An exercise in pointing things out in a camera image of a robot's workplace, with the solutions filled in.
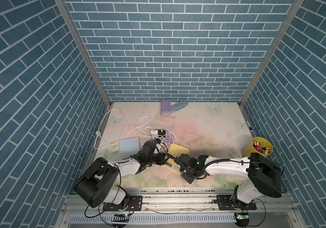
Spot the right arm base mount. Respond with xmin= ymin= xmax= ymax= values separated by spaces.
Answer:
xmin=213 ymin=195 xmax=257 ymax=211

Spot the yellow electronic scale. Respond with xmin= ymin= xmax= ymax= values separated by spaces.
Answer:
xmin=163 ymin=143 xmax=190 ymax=175

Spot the aluminium rail frame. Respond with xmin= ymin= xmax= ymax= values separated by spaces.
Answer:
xmin=56 ymin=188 xmax=305 ymax=228

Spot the yellow cup with markers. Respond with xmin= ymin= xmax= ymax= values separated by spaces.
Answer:
xmin=244 ymin=137 xmax=273 ymax=157

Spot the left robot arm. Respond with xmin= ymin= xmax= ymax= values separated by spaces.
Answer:
xmin=74 ymin=141 xmax=168 ymax=210

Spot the purple power strip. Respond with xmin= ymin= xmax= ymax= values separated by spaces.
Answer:
xmin=150 ymin=134 xmax=174 ymax=144

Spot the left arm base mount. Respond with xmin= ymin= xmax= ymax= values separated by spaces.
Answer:
xmin=103 ymin=195 xmax=143 ymax=213

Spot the white charger adapter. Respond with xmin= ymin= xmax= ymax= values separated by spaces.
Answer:
xmin=151 ymin=129 xmax=158 ymax=138

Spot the power strip white cord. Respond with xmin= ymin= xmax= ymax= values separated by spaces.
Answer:
xmin=94 ymin=107 xmax=152 ymax=150

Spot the grey blue case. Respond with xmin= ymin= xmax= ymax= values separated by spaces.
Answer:
xmin=171 ymin=101 xmax=188 ymax=112

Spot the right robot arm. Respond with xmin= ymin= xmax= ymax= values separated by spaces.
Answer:
xmin=174 ymin=153 xmax=282 ymax=209

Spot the purple case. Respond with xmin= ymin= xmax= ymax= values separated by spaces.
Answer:
xmin=160 ymin=99 xmax=171 ymax=116

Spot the blue electronic scale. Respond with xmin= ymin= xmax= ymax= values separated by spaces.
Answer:
xmin=120 ymin=137 xmax=140 ymax=159

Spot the black charger adapter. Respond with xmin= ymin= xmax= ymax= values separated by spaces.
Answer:
xmin=158 ymin=129 xmax=166 ymax=138

